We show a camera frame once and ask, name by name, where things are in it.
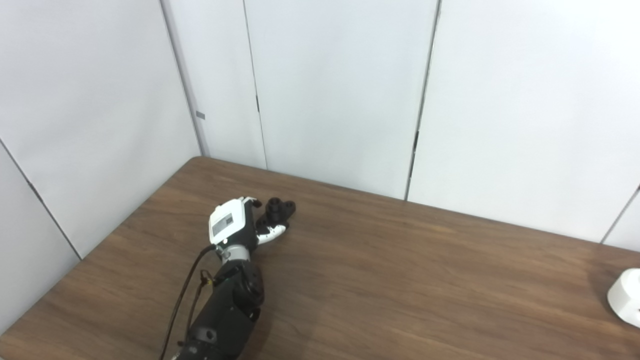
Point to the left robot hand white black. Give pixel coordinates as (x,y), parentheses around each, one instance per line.
(227,222)

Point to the black plastic holder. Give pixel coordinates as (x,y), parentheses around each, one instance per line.
(277,210)

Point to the round white plastic piece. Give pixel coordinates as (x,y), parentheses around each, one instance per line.
(627,297)

